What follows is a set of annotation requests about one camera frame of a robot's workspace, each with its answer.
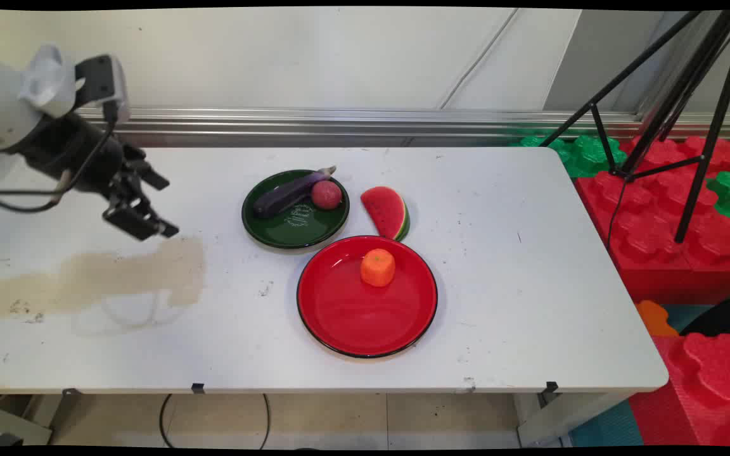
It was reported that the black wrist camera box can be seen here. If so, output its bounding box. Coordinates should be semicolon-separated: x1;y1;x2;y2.
75;54;131;124

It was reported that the black tripod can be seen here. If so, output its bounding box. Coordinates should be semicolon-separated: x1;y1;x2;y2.
539;9;730;244

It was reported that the red plate black rim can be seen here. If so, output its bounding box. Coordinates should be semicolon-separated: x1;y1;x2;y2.
296;235;439;359

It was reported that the purple toy eggplant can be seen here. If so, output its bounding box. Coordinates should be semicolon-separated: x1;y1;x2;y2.
252;166;338;220

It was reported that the dark green plate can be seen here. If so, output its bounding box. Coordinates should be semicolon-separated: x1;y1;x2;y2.
241;169;350;250

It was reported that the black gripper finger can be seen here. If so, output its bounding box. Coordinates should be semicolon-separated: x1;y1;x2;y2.
123;144;170;191
102;185;180;242

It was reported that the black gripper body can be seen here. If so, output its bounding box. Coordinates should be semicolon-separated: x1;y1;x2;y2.
20;113;129;198

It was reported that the orange foam piece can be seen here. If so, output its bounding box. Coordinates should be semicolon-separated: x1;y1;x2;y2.
634;300;680;337

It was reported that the white table leg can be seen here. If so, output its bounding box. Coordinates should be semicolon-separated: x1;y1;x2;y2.
517;391;633;447

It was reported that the toy watermelon slice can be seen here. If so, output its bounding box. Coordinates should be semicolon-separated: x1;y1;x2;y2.
361;186;411;242

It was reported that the orange toy fruit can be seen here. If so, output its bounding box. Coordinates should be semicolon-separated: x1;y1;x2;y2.
360;248;397;288

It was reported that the black floor cable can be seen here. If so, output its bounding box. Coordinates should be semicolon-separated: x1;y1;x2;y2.
159;393;271;450

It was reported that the large red foam block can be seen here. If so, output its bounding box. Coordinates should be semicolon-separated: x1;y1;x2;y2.
576;135;730;306

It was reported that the red round toy fruit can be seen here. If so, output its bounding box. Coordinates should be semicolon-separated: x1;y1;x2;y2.
311;180;343;210

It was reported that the thin black tripod cable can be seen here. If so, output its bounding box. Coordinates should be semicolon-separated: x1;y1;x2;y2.
606;179;627;249

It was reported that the aluminium wall rail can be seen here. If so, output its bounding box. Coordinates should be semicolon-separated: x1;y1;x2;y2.
77;106;730;141

